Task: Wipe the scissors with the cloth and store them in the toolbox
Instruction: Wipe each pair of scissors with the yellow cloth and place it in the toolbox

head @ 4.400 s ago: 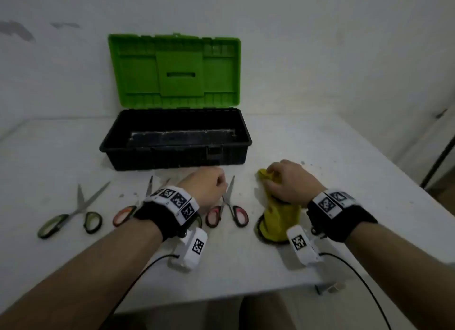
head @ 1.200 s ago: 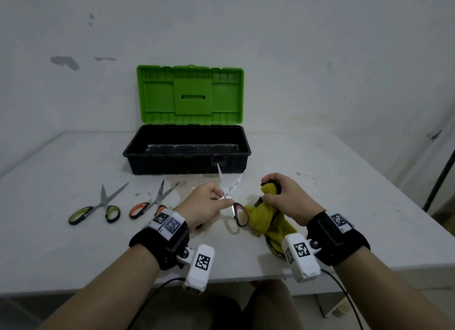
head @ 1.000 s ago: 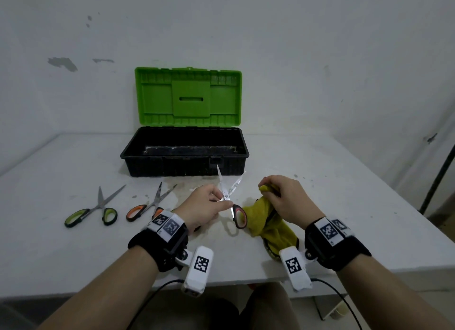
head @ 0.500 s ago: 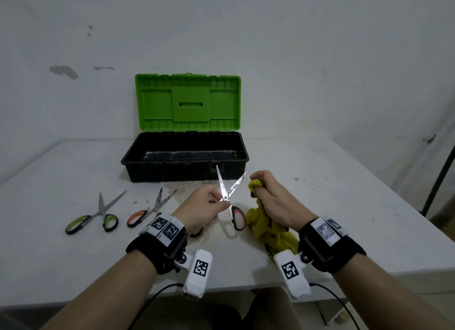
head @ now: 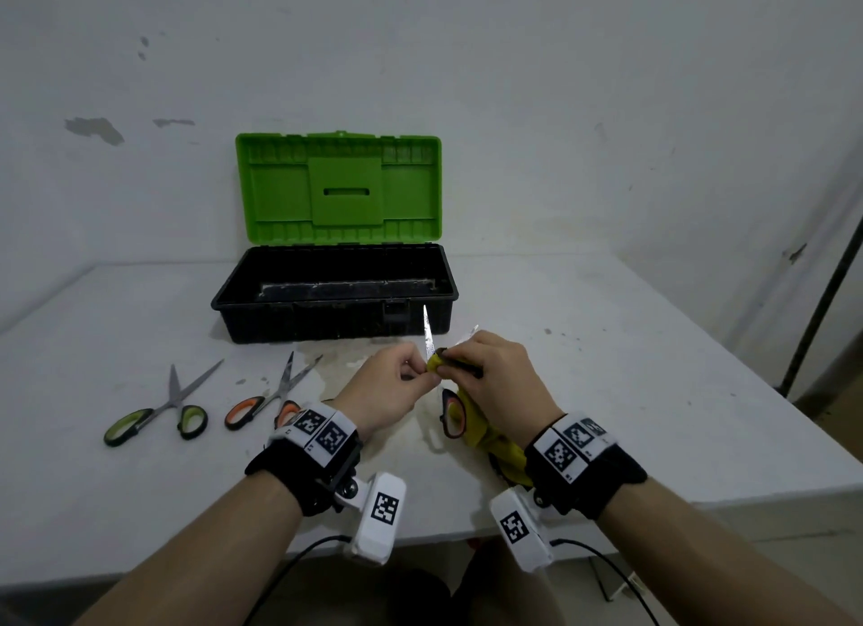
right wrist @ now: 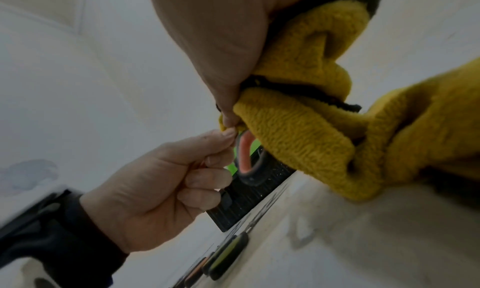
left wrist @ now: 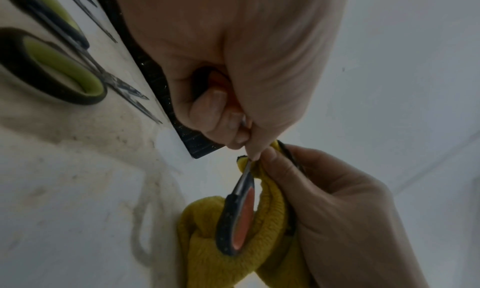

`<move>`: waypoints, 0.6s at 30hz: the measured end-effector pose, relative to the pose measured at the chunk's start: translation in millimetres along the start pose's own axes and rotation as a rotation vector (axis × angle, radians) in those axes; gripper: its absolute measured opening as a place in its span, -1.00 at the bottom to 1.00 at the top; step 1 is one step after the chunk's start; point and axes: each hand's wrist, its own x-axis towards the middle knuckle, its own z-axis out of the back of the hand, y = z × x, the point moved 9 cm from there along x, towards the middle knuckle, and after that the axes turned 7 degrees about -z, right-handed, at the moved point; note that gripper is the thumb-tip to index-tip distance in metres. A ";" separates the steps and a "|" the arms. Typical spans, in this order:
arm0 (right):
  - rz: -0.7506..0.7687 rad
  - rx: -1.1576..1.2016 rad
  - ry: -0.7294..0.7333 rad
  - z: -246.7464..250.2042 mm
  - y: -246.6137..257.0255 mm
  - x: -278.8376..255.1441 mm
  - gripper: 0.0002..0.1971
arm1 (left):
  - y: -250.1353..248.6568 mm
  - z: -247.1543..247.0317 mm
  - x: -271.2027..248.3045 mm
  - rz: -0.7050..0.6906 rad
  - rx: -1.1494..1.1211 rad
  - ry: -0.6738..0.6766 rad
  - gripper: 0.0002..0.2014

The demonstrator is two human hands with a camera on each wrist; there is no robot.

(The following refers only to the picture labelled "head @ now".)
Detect black metal pole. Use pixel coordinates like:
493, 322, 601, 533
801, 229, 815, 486
778, 217, 863, 398

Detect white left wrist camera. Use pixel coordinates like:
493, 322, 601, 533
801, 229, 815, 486
334, 471, 408, 566

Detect black left wristband with markers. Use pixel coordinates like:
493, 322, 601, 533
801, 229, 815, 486
245, 402, 364, 517

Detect person's legs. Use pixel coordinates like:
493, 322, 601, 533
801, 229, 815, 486
377, 541, 565, 626

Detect black right wristband with markers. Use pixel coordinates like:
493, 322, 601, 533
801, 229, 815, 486
524, 413, 648, 520

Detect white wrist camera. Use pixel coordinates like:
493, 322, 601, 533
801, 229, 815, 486
334, 471, 408, 566
488, 487, 557, 574

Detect person's left forearm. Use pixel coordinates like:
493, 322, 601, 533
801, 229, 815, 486
74, 469, 305, 626

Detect green-handled scissors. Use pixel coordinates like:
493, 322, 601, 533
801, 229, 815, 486
102, 359, 225, 449

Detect orange-handled scissors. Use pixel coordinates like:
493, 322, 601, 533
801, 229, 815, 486
224, 352, 325, 432

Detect person's right hand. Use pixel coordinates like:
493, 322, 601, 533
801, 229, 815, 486
436, 329, 566, 448

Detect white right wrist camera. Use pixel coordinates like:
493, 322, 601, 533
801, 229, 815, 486
488, 487, 557, 574

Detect yellow cloth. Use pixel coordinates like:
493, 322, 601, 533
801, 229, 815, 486
424, 348, 534, 488

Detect white table leg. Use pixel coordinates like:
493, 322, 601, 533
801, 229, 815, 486
590, 554, 642, 604

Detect person's left hand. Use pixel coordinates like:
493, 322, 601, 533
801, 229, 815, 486
328, 342, 440, 438

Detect person's right forearm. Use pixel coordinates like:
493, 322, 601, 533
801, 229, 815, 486
596, 477, 863, 626

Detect red-handled scissors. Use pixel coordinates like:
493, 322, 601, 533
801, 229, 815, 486
421, 303, 481, 443

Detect black wristband with markers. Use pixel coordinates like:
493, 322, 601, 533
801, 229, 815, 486
524, 413, 648, 520
245, 402, 364, 517

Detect green lid black toolbox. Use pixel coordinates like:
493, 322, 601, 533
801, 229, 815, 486
210, 130, 460, 344

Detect black right camera cable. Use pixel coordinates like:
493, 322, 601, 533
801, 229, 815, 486
549, 539, 662, 626

